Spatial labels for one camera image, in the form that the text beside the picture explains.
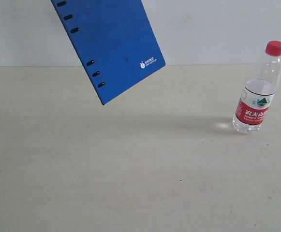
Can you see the blue ring binder notebook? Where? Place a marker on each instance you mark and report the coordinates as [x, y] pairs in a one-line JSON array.
[[114, 41]]

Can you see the clear water bottle red label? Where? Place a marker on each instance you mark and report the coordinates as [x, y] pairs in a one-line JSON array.
[[259, 90]]

